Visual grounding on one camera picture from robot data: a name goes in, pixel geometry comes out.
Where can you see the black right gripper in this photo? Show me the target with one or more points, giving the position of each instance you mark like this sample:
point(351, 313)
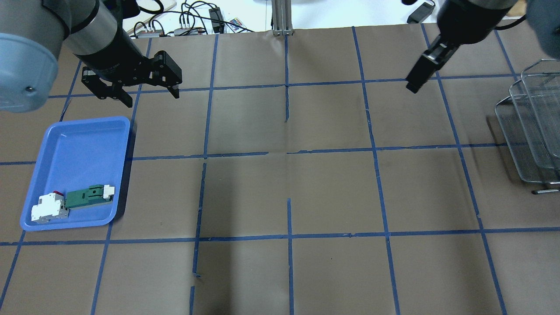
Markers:
point(464, 22)

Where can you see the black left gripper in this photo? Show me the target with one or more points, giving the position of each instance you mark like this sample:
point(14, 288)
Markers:
point(114, 56)

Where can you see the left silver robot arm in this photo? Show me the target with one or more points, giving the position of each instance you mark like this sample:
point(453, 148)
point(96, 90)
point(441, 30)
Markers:
point(32, 33)

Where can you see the black power adapter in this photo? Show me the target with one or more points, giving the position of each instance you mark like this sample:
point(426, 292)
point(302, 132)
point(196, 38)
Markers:
point(423, 11)

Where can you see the blue plastic tray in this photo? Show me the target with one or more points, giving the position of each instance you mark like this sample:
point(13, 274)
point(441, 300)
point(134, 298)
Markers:
point(74, 155)

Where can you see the green terminal block module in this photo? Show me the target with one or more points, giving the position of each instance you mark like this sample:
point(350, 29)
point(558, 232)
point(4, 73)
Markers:
point(97, 194)

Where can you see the white circuit breaker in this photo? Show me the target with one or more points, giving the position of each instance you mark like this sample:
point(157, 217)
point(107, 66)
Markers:
point(49, 207)

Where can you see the wire mesh shelf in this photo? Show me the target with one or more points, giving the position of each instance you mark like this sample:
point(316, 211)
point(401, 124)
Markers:
point(529, 120)

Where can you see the aluminium frame post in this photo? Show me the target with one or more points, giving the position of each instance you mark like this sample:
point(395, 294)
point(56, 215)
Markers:
point(282, 18)

